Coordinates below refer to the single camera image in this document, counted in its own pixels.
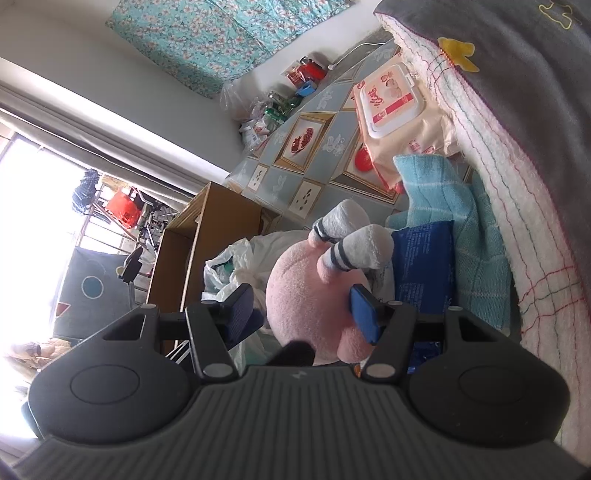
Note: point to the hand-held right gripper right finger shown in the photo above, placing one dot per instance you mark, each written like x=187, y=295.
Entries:
x=364, y=318

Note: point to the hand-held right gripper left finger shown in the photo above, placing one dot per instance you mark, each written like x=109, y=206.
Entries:
x=240, y=314

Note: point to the pink plush toy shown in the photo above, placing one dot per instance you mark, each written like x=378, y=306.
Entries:
x=300, y=286

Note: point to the blue and white tissue packet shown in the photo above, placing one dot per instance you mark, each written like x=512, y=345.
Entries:
x=425, y=263

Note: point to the brown cardboard box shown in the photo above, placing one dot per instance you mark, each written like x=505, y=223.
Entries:
x=217, y=217

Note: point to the light blue checked towel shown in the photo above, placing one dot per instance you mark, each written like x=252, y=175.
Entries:
x=438, y=194

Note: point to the white and green plastic bag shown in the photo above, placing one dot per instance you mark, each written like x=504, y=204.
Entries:
x=263, y=249

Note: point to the grey striped socks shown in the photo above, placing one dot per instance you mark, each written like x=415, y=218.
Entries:
x=364, y=249

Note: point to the black stand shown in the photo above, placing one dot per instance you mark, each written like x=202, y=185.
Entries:
x=131, y=265

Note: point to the wheelchair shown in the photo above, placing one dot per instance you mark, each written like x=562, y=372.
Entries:
x=154, y=230

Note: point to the blue blanket with circles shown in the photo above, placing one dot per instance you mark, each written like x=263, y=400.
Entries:
x=92, y=295

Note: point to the red bag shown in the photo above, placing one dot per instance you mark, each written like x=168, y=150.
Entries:
x=123, y=207

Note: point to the patterned table cover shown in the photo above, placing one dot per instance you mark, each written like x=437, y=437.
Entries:
x=332, y=138

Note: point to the white plaid blanket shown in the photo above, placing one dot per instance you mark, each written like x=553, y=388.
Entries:
x=508, y=194

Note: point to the cluster of small bottles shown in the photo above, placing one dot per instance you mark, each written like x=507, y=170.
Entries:
x=272, y=115

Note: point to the clear plastic bag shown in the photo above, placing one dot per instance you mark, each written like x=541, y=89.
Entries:
x=240, y=99

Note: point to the peach wet wipes packet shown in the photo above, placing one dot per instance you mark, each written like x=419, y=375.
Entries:
x=392, y=101

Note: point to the grey curtain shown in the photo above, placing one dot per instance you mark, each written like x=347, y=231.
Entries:
x=69, y=134

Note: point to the red cans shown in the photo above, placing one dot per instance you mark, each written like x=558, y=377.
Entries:
x=307, y=71

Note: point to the teal floral wall cloth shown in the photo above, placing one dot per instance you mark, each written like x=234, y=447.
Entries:
x=194, y=41

